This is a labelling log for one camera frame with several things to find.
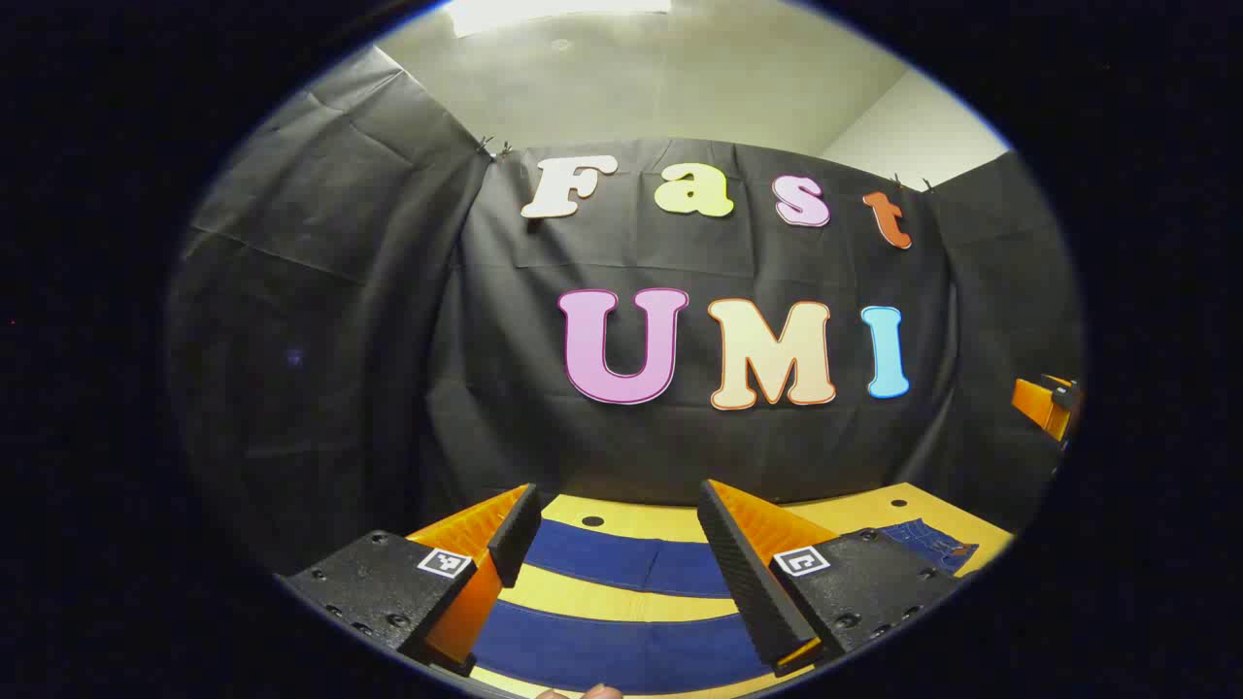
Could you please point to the black backdrop cloth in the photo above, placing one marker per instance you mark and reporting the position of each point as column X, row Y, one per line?
column 388, row 340

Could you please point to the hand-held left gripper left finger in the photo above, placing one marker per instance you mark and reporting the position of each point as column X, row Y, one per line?
column 388, row 582

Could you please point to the ceiling light panel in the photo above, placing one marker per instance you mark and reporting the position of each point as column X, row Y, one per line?
column 554, row 12

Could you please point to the blue denim jeans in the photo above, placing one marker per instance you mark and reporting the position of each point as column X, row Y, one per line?
column 621, row 650

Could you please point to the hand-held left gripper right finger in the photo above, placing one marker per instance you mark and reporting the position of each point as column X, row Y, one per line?
column 748, row 573

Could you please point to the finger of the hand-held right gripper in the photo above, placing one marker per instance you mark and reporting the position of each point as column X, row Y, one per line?
column 1039, row 403

